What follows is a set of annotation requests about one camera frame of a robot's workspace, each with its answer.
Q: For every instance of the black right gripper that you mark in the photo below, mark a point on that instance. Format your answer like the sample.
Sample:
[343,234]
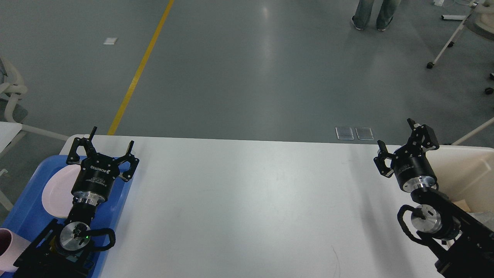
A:
[412,171]

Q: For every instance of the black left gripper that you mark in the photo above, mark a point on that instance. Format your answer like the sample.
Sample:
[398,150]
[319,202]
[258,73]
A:
[98,172]

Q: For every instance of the pink plate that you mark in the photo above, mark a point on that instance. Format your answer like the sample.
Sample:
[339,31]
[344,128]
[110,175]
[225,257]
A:
[57,198]

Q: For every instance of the brown paper bag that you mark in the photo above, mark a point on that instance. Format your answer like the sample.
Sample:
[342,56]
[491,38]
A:
[462,204]

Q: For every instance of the aluminium foil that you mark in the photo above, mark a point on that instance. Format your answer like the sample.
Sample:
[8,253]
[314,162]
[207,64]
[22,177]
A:
[486,218]

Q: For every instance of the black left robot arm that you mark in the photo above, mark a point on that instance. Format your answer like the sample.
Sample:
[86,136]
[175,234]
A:
[74,246]

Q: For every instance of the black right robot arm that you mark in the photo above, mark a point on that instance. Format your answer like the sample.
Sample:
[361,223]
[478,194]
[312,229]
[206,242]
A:
[462,244]

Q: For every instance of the white waste bin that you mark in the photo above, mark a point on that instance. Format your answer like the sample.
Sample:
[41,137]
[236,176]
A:
[467,173]

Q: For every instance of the white side table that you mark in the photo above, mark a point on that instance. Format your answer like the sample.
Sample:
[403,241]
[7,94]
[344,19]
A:
[8,132]

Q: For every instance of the white office chair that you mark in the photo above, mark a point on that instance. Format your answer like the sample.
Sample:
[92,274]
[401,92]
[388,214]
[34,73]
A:
[14,88]

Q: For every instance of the pink ribbed cup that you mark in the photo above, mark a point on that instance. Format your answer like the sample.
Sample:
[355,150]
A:
[11,247]

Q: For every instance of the white wheeled stand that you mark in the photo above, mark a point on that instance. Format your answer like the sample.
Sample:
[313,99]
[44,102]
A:
[479,21]

